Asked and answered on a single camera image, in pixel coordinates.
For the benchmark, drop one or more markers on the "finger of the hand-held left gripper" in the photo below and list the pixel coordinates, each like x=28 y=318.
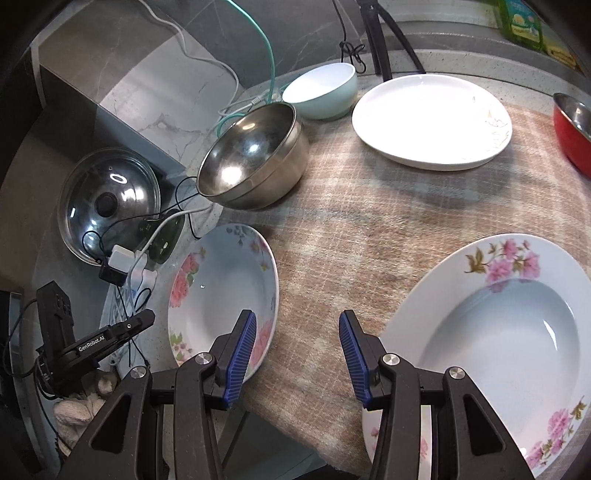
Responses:
x=136 y=325

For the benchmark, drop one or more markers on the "stainless steel bowl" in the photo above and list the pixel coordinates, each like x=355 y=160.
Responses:
x=249 y=152

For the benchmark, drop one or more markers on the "black power adapter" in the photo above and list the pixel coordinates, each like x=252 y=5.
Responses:
x=111 y=274

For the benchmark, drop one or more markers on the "white plate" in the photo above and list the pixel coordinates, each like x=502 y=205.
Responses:
x=425 y=120

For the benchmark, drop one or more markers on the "pink floral deep plate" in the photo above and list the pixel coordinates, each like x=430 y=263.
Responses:
x=221 y=286
x=498 y=341

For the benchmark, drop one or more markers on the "person's left hand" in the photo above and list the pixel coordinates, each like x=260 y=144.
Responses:
x=76 y=413

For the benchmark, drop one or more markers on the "yellow sponge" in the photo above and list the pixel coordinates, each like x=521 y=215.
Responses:
x=561 y=53

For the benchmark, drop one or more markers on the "red steel bowl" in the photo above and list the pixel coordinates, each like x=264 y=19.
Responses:
x=575 y=134

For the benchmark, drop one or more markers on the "black tripod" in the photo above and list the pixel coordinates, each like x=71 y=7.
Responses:
x=381 y=41

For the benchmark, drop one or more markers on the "mint green ceramic bowl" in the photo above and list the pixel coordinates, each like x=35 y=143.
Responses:
x=323 y=87

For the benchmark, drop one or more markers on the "white plug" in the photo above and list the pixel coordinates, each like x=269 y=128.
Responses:
x=144 y=278

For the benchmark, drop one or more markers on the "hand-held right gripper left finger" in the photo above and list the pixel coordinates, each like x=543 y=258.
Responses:
x=240 y=355

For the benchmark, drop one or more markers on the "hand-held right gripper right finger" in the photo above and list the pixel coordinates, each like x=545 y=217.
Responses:
x=353 y=360

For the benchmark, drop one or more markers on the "white charger cube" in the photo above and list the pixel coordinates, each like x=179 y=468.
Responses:
x=122 y=258

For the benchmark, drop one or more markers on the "dark green glass dish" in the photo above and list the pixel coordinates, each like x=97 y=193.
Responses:
x=166 y=240

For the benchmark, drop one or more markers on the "beige plaid cloth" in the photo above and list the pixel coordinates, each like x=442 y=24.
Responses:
x=346 y=221

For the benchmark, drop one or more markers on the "green dish soap bottle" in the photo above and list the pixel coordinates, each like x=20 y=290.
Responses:
x=519 y=23

